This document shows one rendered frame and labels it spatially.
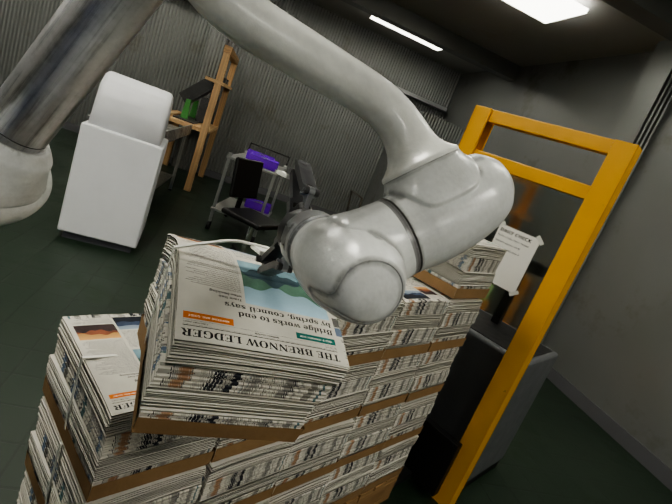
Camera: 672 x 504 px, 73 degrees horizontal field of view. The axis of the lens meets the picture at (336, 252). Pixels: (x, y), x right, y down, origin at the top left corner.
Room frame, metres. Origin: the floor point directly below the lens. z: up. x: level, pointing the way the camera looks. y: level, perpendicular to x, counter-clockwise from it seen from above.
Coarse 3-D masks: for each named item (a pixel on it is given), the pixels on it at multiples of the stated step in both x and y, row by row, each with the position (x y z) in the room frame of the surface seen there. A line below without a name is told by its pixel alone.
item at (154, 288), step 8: (168, 240) 0.89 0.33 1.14; (176, 240) 0.78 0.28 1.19; (184, 240) 0.80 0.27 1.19; (192, 240) 0.86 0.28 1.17; (168, 248) 0.86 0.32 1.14; (216, 248) 0.83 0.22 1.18; (224, 248) 0.90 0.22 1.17; (168, 256) 0.81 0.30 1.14; (248, 256) 0.86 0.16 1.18; (160, 264) 0.88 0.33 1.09; (160, 272) 0.85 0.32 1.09; (160, 280) 0.81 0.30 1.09; (152, 288) 0.85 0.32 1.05; (152, 296) 0.81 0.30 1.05; (144, 304) 0.88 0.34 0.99; (152, 304) 0.79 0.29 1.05; (144, 312) 0.86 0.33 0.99; (144, 320) 0.85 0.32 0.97
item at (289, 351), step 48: (192, 288) 0.65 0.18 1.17; (240, 288) 0.71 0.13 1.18; (288, 288) 0.77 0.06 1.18; (192, 336) 0.56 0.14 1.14; (240, 336) 0.61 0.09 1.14; (288, 336) 0.66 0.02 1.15; (336, 336) 0.72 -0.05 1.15; (144, 384) 0.61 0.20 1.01; (192, 384) 0.60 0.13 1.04; (240, 384) 0.63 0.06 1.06; (288, 384) 0.66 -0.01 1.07; (336, 384) 0.69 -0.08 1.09
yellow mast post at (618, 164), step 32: (608, 160) 1.96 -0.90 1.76; (608, 192) 1.92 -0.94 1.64; (576, 224) 1.96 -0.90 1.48; (576, 256) 1.92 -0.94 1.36; (544, 288) 1.96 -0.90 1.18; (544, 320) 1.92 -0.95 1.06; (512, 352) 1.95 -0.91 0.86; (512, 384) 1.91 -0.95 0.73; (480, 416) 1.95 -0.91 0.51; (480, 448) 1.93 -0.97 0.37; (448, 480) 1.95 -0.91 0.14
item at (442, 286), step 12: (420, 276) 1.73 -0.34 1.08; (432, 276) 1.70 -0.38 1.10; (444, 288) 1.66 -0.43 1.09; (456, 288) 1.63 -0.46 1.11; (432, 348) 1.65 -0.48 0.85; (444, 348) 1.73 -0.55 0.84; (420, 396) 1.71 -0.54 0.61; (408, 432) 1.75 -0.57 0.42; (384, 444) 1.63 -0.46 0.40; (384, 480) 1.75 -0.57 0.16
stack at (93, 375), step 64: (64, 320) 0.97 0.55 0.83; (128, 320) 1.07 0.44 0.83; (64, 384) 0.90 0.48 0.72; (128, 384) 0.84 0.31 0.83; (384, 384) 1.48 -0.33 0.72; (64, 448) 0.86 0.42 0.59; (128, 448) 0.78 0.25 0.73; (192, 448) 0.91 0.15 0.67; (256, 448) 1.09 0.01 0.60; (320, 448) 1.29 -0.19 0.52
